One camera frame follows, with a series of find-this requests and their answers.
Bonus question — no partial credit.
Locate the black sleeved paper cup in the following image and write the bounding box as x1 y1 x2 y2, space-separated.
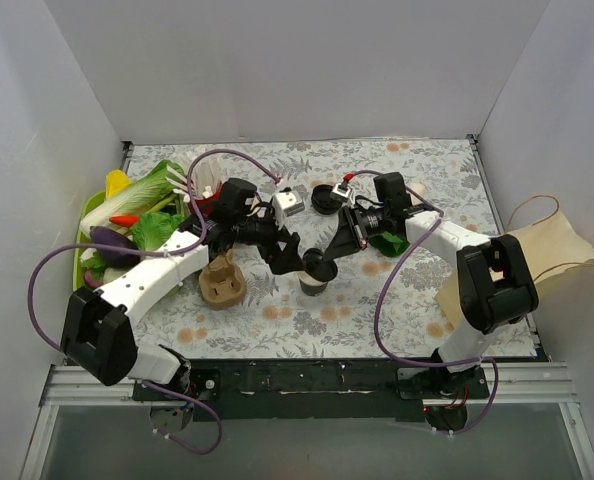
297 271 328 296

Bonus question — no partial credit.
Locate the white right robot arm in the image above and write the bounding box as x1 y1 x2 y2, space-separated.
323 172 539 398

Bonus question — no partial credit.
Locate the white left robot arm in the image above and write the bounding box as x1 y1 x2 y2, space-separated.
60 178 305 400

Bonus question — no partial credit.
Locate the black coffee lid stack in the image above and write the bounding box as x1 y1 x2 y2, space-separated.
310 184 342 216

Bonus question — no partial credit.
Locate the floral patterned table mat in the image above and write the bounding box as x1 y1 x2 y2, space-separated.
76 139 537 361

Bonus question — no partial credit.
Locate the green white bok choy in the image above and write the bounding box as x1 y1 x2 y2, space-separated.
368 182 427 259

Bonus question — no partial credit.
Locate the brown cardboard cup carrier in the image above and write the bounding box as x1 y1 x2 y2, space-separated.
199 250 247 310

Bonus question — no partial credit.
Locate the red ribbed cup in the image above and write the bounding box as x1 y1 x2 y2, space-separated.
194 192 220 216

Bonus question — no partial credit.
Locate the green lettuce leaf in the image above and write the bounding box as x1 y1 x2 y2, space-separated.
130 211 184 251

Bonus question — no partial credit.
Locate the large napa cabbage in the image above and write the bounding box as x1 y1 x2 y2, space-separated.
79 160 184 235

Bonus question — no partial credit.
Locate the red chili pepper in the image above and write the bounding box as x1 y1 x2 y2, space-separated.
109 215 139 228

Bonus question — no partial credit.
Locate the yellow pepper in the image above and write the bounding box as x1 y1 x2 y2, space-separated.
105 169 130 198

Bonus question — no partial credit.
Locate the purple eggplant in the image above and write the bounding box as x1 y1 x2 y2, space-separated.
90 226 141 269

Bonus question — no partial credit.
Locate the small purple vegetable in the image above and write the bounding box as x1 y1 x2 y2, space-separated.
83 270 104 289

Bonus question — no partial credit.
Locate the brown paper bag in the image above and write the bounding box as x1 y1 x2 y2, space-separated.
435 194 594 326

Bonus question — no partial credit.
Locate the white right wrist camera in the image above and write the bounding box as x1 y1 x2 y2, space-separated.
330 173 356 207

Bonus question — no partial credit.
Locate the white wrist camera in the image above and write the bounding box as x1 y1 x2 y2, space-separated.
271 188 305 218
330 173 356 207

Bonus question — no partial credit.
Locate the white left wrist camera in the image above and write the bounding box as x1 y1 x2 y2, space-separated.
271 188 305 218

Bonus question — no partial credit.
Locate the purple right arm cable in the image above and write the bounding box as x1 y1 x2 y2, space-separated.
349 169 499 436

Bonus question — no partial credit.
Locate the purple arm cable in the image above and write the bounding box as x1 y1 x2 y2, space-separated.
349 169 499 436
27 148 284 455

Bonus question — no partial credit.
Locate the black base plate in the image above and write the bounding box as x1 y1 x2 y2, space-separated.
132 357 489 421

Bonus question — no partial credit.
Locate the aluminium frame rail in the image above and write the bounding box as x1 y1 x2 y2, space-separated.
22 359 594 479

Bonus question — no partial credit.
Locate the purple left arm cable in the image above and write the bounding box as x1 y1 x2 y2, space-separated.
27 148 284 455

